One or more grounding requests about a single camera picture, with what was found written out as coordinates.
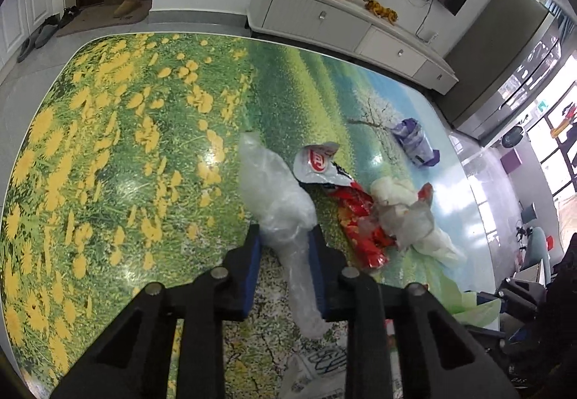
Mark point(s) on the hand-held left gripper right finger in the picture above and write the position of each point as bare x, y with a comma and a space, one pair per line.
317, 277

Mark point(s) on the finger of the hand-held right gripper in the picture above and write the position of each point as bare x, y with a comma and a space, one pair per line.
487, 335
518, 295

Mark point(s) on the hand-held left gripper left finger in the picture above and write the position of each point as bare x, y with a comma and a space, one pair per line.
251, 272

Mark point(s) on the red white snack packet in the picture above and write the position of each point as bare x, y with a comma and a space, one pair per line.
360, 223

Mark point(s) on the clear plastic bag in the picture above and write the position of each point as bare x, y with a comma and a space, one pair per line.
275, 196

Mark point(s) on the white tissue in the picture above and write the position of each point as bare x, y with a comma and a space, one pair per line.
392, 191
444, 248

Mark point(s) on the purple wrapper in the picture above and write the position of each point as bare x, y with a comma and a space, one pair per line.
417, 139

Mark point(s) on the light green plastic bag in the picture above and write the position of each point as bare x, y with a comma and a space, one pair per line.
473, 313

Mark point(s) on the light blue chair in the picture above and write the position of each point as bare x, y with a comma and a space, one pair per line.
538, 245

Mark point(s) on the white printed plastic bag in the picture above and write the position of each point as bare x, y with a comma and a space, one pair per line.
322, 369

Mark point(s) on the translucent grey plastic bag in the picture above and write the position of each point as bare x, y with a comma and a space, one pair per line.
405, 221

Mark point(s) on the purple box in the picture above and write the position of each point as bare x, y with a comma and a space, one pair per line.
514, 160

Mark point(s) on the white TV cabinet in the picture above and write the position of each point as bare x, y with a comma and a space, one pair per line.
315, 15

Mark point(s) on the grey tall cabinet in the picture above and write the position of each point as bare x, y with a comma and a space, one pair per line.
496, 33

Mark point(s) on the white router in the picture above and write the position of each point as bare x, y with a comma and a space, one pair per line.
432, 37

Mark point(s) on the small gold ornament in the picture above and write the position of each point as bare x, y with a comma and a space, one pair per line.
382, 11

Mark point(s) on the brown doormat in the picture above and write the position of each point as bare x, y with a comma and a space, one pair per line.
90, 18

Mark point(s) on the black shoe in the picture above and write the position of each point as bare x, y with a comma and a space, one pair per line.
70, 15

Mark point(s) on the grey slipper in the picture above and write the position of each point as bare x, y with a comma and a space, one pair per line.
27, 49
47, 31

